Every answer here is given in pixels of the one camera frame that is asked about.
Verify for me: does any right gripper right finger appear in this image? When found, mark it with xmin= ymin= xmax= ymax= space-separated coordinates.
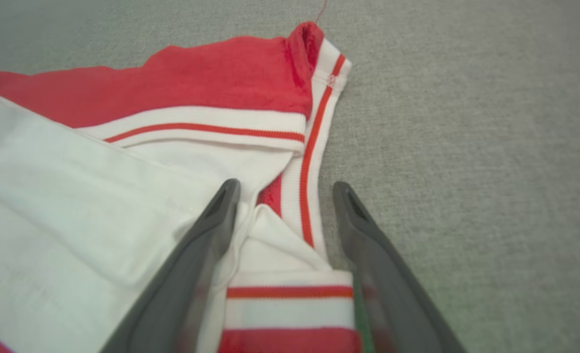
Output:
xmin=333 ymin=181 xmax=467 ymax=353

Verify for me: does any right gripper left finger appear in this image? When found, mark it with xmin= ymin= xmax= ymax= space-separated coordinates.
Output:
xmin=99 ymin=178 xmax=242 ymax=353

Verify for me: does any red jersey white striped trim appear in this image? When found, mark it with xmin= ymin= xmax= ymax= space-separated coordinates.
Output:
xmin=0 ymin=0 xmax=363 ymax=353

